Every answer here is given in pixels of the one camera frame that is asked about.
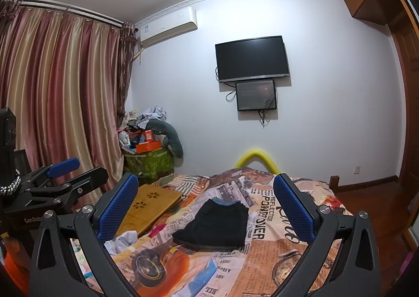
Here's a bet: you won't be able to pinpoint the small wall monitor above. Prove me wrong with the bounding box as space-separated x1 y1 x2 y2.
235 79 278 112

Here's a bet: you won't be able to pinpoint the pink object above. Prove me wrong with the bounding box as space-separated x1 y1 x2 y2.
400 249 416 279

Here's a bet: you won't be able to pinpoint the striped pink curtain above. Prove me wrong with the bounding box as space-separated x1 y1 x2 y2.
0 0 138 206

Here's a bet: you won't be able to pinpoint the blue jeans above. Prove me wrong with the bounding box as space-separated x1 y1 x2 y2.
211 197 244 205

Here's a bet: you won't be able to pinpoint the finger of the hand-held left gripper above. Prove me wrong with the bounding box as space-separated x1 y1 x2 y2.
25 167 108 214
25 158 81 188

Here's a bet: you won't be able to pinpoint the green storage box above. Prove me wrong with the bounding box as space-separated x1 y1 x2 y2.
123 148 174 184

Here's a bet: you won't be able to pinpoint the white air conditioner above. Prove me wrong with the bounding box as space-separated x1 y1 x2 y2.
135 6 199 47

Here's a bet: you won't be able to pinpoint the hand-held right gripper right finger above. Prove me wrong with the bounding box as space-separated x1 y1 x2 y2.
272 173 382 297

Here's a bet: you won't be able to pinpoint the wooden door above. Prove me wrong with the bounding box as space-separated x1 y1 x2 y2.
388 0 419 245

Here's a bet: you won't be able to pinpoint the black wall television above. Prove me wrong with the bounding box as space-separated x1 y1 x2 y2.
215 35 290 83

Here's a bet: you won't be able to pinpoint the orange cloth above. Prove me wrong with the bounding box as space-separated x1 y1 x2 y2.
3 235 32 288

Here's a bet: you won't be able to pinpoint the black monitor cable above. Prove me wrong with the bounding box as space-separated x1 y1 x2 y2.
258 87 279 128

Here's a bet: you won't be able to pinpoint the curtain rail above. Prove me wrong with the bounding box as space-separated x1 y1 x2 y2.
2 0 136 28

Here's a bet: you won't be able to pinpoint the white cloth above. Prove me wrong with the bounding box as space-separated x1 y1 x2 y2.
105 230 139 256

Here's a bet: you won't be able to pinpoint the grey pillow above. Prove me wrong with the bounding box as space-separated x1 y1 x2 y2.
146 119 184 158

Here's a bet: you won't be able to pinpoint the wooden lap desk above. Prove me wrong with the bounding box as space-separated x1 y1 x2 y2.
114 185 183 237

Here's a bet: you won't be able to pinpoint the black pants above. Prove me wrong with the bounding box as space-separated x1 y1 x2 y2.
172 198 249 251

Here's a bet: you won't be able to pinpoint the yellow foam pad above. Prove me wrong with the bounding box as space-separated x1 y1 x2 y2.
236 150 282 176

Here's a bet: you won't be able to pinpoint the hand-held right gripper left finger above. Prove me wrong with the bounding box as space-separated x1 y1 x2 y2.
29 173 140 297

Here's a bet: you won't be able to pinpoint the orange box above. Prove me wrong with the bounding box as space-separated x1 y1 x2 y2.
135 141 162 154

